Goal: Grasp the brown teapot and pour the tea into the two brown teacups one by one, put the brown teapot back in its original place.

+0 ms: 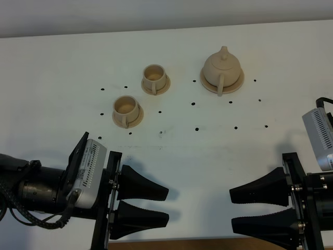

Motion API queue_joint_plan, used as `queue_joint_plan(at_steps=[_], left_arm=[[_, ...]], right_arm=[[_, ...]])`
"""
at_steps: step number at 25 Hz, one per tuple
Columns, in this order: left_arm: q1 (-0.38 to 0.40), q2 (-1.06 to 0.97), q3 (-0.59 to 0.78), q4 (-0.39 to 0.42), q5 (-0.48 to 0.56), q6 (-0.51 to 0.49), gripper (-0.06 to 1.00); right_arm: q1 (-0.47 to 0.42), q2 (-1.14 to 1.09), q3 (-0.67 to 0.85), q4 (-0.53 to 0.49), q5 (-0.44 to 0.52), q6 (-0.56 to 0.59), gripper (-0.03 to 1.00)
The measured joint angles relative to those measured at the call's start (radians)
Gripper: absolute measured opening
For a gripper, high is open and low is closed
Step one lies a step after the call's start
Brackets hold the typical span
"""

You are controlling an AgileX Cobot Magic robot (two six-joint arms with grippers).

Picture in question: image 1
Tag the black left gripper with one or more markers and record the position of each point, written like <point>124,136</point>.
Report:
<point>128,219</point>

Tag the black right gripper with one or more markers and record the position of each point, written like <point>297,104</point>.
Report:
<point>311,195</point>

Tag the beige ceramic teapot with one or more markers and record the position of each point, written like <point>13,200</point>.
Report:
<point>222,69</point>

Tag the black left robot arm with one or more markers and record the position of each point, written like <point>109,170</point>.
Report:
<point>42,195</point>

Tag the beige round teapot saucer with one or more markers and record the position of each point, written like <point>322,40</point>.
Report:
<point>226,90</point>

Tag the beige near cup saucer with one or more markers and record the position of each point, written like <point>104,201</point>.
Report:
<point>120,122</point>

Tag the beige cup saucer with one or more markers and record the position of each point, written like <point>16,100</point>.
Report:
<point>120,122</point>
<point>159,92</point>

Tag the beige near teacup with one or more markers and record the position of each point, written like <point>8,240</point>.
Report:
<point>126,106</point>

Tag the beige teacup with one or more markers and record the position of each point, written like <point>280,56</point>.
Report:
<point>126,106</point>
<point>154,77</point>

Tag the beige far cup saucer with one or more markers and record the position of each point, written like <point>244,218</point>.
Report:
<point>159,92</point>

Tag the beige far teacup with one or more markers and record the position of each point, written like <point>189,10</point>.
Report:
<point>154,77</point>

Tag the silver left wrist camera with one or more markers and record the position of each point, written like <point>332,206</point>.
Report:
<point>88,179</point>

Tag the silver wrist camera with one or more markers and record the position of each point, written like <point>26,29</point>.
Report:
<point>88,179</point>
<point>319,131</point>

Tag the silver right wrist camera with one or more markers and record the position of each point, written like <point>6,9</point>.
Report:
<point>319,131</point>

